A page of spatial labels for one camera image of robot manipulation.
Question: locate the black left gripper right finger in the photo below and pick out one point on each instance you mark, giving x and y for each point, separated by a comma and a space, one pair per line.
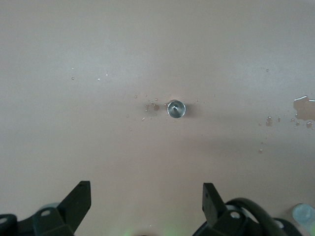
214, 209

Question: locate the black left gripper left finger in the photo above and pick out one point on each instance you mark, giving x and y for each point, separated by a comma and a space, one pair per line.
73, 209

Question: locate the steel jigger cup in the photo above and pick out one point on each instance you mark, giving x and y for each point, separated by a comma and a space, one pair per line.
176, 109

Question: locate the spilled liquid puddle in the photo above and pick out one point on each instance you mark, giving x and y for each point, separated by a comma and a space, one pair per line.
305, 108

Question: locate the brown table mat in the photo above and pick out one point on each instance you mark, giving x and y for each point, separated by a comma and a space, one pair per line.
98, 73

